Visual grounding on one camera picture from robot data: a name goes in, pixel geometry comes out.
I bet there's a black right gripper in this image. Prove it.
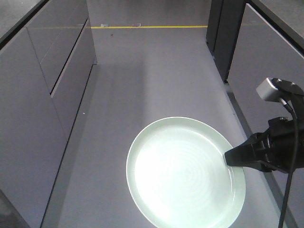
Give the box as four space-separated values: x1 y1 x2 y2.
224 117 295 173

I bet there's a light green round plate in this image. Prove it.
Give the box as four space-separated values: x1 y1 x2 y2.
126 117 246 228

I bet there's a grey kitchen cabinet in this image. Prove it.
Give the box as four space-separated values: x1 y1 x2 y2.
227 0 304 228

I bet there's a dark tall cabinet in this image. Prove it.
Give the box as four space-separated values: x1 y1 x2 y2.
206 0 246 83

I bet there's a grey opposite cabinet row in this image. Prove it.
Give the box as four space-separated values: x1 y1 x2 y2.
0 0 95 228

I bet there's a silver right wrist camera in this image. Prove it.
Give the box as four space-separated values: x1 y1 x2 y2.
256 77 281 102

